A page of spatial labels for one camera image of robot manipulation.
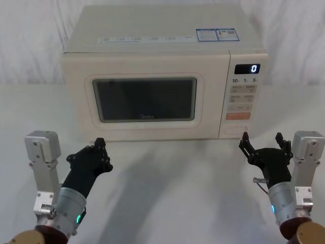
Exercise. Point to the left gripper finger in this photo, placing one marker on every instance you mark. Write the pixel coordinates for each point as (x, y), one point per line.
(104, 156)
(86, 152)

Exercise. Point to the white curtain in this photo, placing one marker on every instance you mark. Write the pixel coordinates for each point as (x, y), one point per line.
(30, 38)

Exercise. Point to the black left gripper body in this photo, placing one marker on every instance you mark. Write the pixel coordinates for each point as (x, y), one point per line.
(81, 172)

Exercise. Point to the cream microwave oven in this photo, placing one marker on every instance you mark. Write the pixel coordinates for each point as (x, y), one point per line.
(152, 61)

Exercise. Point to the white table cloth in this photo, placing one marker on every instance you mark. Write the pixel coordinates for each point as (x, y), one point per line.
(162, 193)

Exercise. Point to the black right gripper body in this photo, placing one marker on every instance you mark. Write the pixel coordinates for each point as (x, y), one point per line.
(274, 165)

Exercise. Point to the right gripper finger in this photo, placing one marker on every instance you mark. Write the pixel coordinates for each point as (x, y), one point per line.
(246, 146)
(285, 147)

